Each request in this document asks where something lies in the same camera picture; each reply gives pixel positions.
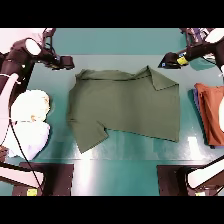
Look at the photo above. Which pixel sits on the orange garment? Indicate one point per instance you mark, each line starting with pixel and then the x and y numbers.
pixel 210 113

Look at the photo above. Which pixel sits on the white garment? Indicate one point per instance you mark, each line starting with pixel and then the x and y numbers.
pixel 30 138

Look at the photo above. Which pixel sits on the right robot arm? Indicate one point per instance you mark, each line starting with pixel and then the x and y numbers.
pixel 203 50

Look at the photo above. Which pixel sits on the cream garment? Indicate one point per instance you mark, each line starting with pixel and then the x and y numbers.
pixel 30 105

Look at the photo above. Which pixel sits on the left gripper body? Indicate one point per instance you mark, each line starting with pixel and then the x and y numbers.
pixel 66 62

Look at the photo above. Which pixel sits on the dark green T-shirt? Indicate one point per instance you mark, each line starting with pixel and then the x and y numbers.
pixel 126 103

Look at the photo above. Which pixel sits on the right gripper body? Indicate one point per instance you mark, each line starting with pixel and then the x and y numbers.
pixel 170 60

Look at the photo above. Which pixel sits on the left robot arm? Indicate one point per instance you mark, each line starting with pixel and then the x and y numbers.
pixel 18 55

